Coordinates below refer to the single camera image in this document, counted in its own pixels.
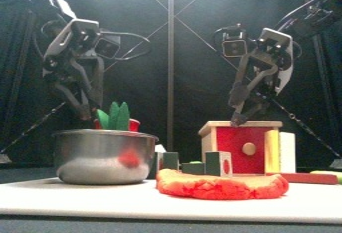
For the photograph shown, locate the white cutting board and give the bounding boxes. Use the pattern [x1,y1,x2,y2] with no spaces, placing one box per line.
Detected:
[0,172,342,225]

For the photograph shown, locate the black camera cable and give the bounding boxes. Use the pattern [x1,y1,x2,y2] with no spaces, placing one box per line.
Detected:
[99,31,153,61]

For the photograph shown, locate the steel bowl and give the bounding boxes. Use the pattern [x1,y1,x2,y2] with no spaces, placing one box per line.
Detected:
[52,129,161,186]

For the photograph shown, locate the pink red round cup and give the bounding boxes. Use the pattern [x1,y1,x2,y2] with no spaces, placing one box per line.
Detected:
[93,118,142,133]

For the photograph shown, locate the white block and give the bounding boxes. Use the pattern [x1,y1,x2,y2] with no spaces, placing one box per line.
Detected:
[278,131,298,174]

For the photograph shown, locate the yellow green toy tool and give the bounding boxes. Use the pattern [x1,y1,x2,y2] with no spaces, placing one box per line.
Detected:
[310,169,342,185]

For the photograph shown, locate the red playdough lump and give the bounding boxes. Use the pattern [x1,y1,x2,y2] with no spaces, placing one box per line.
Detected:
[155,168,292,201]

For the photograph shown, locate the yellow block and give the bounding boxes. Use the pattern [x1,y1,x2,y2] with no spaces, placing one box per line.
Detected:
[265,129,282,175]

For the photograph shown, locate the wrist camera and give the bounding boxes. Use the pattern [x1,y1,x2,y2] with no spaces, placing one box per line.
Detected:
[221,30,249,59]
[95,33,123,60]

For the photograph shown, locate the wooden box red drawer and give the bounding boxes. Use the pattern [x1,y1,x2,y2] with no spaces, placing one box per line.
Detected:
[198,120,285,175]

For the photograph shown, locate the diagonal frame brace rod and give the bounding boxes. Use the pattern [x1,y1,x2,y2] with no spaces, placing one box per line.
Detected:
[0,101,68,155]
[266,96,342,160]

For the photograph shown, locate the vertical frame pole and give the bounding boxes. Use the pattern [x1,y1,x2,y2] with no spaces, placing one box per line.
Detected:
[167,0,177,152]

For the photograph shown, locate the toy carrot green leaves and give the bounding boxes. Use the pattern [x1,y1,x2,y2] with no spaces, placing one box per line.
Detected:
[95,108,111,131]
[107,101,131,131]

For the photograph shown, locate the red flat block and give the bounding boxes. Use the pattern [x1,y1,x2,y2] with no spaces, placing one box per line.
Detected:
[278,172,340,186]

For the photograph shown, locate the dark green flat block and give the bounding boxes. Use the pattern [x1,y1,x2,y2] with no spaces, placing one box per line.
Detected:
[181,160,207,176]

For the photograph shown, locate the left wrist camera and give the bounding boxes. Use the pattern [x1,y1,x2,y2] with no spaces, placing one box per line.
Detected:
[95,33,123,60]

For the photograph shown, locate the dark green cube red dot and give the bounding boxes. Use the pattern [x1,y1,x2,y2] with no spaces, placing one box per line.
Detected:
[205,150,234,178]

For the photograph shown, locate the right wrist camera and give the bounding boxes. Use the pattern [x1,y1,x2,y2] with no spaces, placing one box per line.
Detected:
[221,30,249,59]

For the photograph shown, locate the white cube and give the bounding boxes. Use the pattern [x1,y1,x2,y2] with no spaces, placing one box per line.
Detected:
[153,143,169,155]

